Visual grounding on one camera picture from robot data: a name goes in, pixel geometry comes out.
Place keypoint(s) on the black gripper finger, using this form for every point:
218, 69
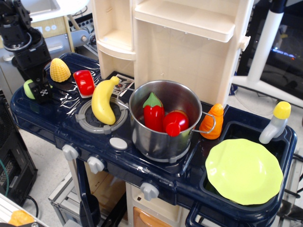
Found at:
41, 79

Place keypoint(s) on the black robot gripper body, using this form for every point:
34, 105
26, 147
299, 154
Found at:
31, 56

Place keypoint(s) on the green toy pear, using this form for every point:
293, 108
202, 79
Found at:
28, 89

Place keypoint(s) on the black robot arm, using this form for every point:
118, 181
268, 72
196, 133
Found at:
15, 22

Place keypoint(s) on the light green plate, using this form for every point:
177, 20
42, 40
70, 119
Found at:
244, 172

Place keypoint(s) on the yellow toy corn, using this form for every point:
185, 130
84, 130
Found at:
59, 71

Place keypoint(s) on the yellow toy banana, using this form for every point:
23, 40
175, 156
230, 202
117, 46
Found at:
100, 103

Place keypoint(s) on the grey left stove knob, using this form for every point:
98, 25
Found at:
70, 152

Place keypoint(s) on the grey stove knob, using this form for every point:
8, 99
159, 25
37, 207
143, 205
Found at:
70, 152
150, 191
95, 165

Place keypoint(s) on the black computer case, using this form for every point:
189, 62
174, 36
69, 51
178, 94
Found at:
17, 170

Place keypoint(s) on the grey middle stove knob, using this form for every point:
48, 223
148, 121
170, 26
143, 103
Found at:
95, 165

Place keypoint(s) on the grey oval button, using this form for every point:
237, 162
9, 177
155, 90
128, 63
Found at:
118, 143

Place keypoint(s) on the red toy chili pepper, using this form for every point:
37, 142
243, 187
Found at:
153, 112

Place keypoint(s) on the stainless steel pot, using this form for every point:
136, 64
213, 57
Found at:
164, 116

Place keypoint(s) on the red toy tomato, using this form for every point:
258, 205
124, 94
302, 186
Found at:
175, 122

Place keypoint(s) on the grey right stove knob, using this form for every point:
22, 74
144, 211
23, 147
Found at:
150, 191

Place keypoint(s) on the cream toy kitchen cabinet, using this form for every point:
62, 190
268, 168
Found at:
194, 42

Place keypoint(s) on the orange toy carrot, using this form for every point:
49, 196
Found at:
213, 122

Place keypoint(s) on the white metal stand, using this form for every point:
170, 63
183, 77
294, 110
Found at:
253, 80

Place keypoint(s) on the navy toy kitchen counter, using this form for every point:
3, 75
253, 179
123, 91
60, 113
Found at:
63, 120

